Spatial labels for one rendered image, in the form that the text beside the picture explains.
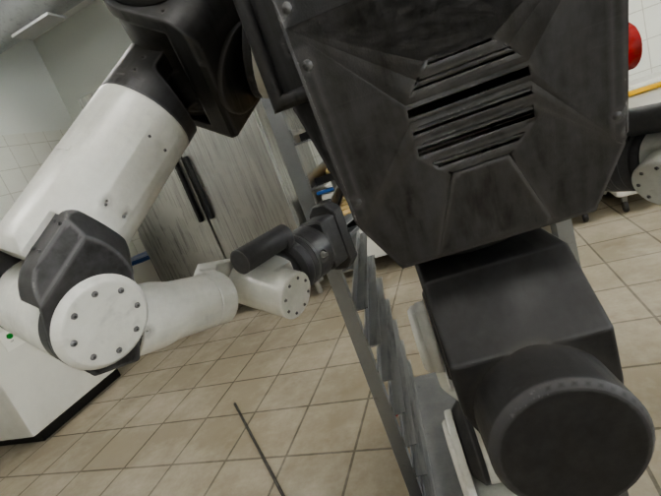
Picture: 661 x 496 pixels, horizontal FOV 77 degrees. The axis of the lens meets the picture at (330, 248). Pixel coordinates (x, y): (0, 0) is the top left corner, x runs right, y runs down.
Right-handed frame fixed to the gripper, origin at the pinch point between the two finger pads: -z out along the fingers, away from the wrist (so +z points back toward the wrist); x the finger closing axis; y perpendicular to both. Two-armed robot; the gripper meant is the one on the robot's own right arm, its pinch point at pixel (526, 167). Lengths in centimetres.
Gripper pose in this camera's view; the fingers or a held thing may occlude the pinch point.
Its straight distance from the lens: 78.6
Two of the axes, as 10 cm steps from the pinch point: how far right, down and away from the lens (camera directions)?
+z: 4.0, 1.0, -9.1
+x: -3.3, -9.1, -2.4
